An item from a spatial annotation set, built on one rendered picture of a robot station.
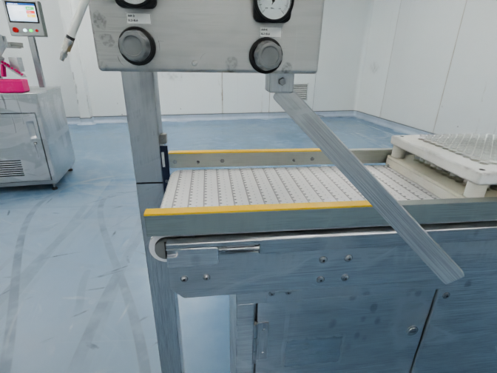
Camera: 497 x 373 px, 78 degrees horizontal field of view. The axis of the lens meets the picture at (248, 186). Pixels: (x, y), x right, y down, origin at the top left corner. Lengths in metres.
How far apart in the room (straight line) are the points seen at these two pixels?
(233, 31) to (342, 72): 5.91
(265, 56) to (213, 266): 0.29
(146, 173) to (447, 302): 0.67
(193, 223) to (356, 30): 6.02
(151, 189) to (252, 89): 4.96
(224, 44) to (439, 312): 0.64
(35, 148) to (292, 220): 2.55
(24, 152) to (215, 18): 2.62
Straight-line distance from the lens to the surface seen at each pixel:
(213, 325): 1.41
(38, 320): 1.65
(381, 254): 0.52
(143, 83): 0.66
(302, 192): 0.57
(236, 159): 0.67
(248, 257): 0.45
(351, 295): 0.62
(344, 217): 0.45
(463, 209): 0.55
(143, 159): 0.70
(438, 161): 0.64
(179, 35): 0.33
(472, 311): 0.81
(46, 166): 2.86
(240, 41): 0.33
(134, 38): 0.31
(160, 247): 0.45
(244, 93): 5.57
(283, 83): 0.38
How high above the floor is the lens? 1.03
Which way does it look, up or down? 23 degrees down
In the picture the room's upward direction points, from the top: 1 degrees clockwise
